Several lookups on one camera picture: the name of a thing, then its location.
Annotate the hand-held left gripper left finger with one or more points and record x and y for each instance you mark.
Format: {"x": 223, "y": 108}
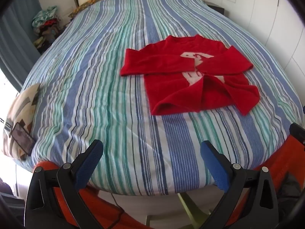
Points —
{"x": 91, "y": 158}

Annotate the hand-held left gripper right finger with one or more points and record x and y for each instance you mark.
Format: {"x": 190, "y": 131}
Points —
{"x": 214, "y": 162}

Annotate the red knit sweater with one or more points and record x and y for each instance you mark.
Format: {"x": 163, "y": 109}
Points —
{"x": 171, "y": 88}

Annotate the pile of colourful clothes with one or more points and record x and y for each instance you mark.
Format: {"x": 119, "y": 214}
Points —
{"x": 45, "y": 26}

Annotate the orange cloth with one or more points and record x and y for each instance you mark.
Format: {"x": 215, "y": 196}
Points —
{"x": 283, "y": 157}

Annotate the striped bedspread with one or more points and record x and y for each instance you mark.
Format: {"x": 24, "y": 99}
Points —
{"x": 95, "y": 88}

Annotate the geometric patterned pillow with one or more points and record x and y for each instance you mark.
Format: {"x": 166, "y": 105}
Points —
{"x": 21, "y": 105}

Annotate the white wardrobe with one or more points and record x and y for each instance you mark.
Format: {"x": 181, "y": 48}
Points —
{"x": 274, "y": 28}

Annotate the blue-grey curtain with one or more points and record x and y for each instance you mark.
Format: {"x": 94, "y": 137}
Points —
{"x": 14, "y": 40}

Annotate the dark nightstand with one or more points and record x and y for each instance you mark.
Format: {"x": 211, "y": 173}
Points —
{"x": 215, "y": 7}

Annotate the yellow floral pillow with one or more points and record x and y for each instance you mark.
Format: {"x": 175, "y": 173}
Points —
{"x": 81, "y": 7}

